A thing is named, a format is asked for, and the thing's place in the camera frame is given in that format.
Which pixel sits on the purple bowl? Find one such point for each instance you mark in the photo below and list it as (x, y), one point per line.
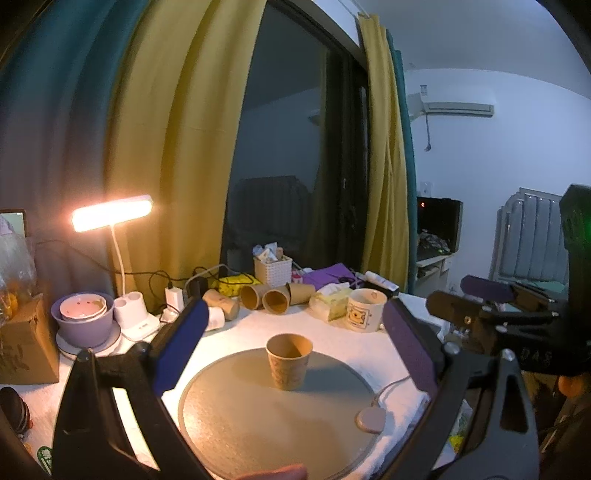
(85, 330)

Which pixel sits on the white tube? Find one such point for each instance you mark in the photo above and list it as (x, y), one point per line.
(381, 279)

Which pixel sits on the white plate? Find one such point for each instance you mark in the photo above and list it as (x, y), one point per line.
(87, 346)

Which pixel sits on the teal curtain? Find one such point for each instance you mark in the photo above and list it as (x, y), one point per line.
(406, 138)
(60, 129)

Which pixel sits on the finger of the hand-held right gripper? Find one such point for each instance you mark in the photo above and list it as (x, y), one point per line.
(489, 287)
(466, 311)

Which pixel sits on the yellow packet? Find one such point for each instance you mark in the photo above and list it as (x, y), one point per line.
(238, 284)

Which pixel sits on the purple cloth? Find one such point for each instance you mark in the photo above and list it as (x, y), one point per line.
(328, 277)

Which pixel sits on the person's left hand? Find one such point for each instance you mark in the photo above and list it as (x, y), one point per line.
(277, 473)

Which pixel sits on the round grey mat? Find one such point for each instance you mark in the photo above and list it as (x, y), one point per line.
(258, 424)

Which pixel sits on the brown paper cup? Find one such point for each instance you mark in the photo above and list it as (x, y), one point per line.
(288, 362)
(302, 293)
(254, 295)
(276, 299)
(220, 304)

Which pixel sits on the white desk lamp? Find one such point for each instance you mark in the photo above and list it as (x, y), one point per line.
(113, 217)

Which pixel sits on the white mug with bear print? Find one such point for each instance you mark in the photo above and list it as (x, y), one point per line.
(365, 311)

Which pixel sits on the dark glass window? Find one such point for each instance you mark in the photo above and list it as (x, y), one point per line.
(300, 152)

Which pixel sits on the yellow tissue pack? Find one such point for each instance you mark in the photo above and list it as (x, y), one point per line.
(330, 302)

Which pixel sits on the cardboard box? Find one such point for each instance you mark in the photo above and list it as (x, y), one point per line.
(25, 344)

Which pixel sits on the yellow curtain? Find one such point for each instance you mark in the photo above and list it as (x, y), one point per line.
(383, 161)
(184, 138)

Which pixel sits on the white air conditioner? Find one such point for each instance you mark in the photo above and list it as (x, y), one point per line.
(450, 104)

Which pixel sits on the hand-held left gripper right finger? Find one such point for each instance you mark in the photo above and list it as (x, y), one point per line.
(408, 345)

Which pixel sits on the white speckled bowl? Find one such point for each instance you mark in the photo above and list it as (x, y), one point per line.
(83, 308)

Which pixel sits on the clear plastic bag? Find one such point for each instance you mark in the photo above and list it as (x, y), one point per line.
(14, 272)

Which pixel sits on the black monitor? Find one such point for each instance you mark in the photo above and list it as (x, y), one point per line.
(438, 221)

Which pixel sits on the dark round object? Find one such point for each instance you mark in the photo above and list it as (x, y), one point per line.
(14, 410)

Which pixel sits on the white woven basket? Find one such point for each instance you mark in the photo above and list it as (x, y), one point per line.
(273, 271)

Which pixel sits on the white power adapter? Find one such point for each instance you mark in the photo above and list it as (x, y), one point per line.
(174, 297)

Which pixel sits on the grey padded chair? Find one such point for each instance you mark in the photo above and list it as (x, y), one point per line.
(531, 240)

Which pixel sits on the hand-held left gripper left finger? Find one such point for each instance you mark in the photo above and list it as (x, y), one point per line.
(181, 345)

